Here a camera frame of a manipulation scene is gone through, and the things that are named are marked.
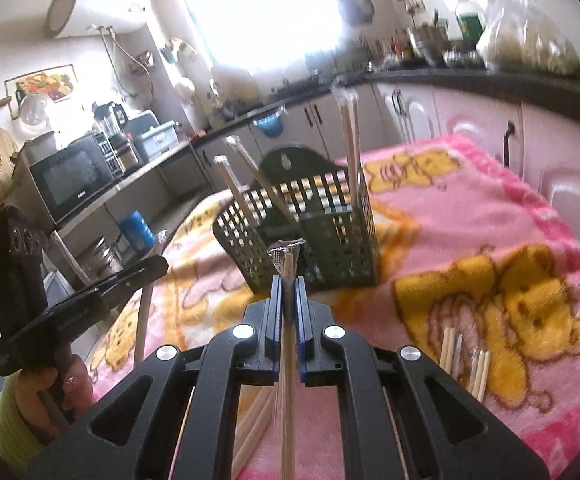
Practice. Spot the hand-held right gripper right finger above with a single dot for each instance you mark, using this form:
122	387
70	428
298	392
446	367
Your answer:
307	320

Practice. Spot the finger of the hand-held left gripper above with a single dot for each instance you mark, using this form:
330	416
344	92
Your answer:
120	280

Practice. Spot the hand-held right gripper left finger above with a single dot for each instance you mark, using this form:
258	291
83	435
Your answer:
270	320

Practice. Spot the black perforated utensil holder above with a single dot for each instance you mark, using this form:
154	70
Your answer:
340	250

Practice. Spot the person's left forearm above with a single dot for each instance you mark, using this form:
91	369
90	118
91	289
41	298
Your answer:
12	425

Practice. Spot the person's left hand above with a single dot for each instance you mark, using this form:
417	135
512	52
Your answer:
37	385

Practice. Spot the steel pot stack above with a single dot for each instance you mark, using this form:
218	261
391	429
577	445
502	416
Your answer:
102	260

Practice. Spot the blue canister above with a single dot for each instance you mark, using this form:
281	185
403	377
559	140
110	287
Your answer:
137	232

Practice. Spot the black microwave oven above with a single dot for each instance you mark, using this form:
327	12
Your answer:
70	180

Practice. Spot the white shelf rack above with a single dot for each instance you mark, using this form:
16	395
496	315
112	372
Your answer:
145	167

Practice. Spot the cardboard box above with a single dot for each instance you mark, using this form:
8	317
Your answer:
40	147

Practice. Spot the grey plastic storage box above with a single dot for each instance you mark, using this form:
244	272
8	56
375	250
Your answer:
155	137

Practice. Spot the black blender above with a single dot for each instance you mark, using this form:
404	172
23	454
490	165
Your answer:
110	120

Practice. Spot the clear plastic bowl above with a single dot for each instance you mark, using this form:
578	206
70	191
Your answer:
35	110

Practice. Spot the pink cartoon printed blanket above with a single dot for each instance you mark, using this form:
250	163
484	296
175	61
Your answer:
469	220

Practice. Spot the blue hanging bin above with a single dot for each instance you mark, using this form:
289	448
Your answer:
270	125

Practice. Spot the white water heater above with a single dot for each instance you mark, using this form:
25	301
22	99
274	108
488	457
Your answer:
100	10

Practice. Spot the steel cooking pot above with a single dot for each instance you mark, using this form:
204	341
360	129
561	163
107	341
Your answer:
427	42

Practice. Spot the kitchen window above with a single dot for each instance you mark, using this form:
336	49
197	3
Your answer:
260	10

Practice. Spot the black kitchen countertop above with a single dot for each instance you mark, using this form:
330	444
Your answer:
519	85

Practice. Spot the green label oil bottle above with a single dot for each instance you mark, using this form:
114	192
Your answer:
469	20

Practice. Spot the clear plastic food bag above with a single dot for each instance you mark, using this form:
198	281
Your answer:
524	35

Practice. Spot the fruit wall poster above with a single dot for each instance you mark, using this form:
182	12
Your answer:
45	82

